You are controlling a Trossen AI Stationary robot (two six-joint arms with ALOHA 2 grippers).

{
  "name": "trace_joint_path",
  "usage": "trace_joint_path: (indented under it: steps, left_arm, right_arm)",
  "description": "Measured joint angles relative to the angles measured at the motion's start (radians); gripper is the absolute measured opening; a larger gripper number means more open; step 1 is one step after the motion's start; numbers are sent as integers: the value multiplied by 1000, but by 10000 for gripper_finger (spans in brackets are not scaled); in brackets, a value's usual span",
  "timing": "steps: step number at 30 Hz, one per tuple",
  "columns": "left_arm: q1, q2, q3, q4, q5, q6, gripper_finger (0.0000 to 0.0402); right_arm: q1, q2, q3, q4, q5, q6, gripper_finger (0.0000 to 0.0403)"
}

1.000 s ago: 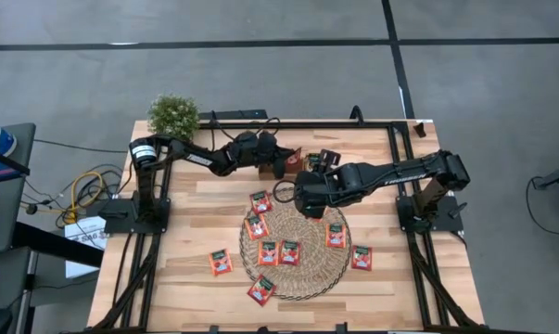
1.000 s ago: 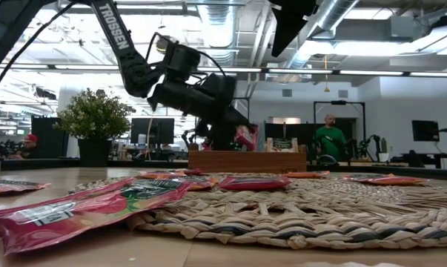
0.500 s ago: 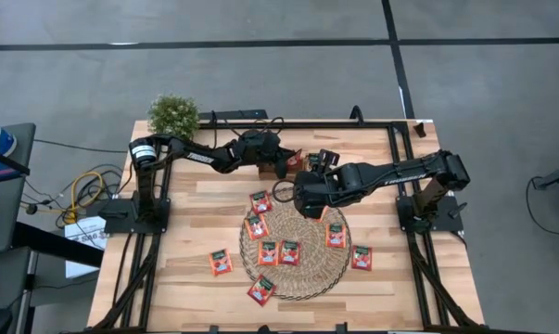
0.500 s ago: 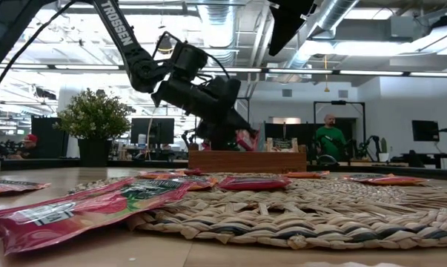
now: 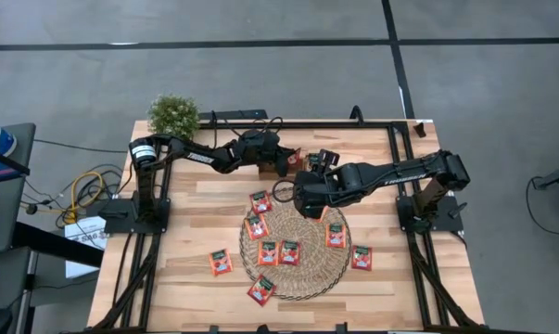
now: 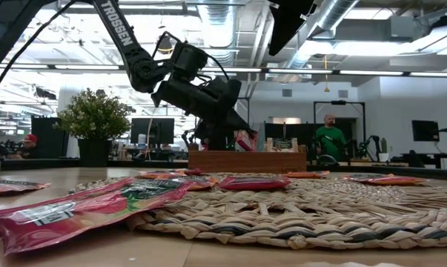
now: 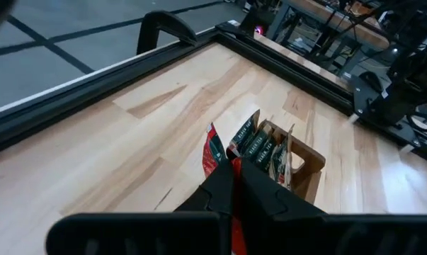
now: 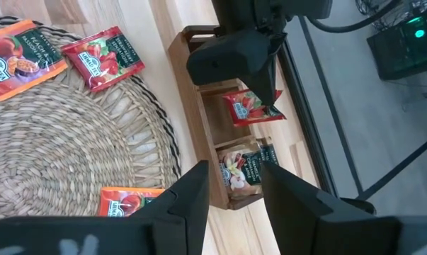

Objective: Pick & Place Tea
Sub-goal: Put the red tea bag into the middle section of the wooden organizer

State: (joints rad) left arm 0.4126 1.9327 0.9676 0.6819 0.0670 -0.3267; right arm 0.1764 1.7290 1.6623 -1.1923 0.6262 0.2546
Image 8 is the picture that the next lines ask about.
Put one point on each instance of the black computer box green light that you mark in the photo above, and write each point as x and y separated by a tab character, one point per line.
404	53

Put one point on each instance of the black frame foot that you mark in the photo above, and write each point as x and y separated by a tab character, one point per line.
358	205

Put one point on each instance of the wooden tea caddy box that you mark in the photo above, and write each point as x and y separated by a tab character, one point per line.
195	124

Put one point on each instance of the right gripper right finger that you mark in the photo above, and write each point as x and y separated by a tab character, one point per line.
323	233

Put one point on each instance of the orange peach tea packet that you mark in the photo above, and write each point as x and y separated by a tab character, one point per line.
22	60
128	202

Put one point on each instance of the red strawberry tea packet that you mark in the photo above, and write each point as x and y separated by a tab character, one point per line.
103	58
245	110

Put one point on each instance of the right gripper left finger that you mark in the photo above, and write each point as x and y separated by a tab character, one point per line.
170	230

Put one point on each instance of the round woven straw placemat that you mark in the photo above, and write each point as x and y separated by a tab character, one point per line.
57	141

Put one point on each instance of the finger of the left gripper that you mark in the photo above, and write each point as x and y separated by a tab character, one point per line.
270	78
227	60

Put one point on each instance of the black table edge rail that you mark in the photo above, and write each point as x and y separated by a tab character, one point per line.
305	106

